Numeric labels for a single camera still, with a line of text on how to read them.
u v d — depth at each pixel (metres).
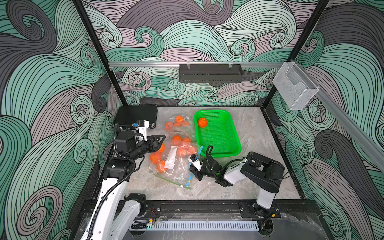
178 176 0.83
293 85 0.78
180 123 1.01
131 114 1.22
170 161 0.81
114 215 0.43
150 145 0.60
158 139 0.70
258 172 0.48
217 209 0.74
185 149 0.89
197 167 0.77
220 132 1.04
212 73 0.95
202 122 1.01
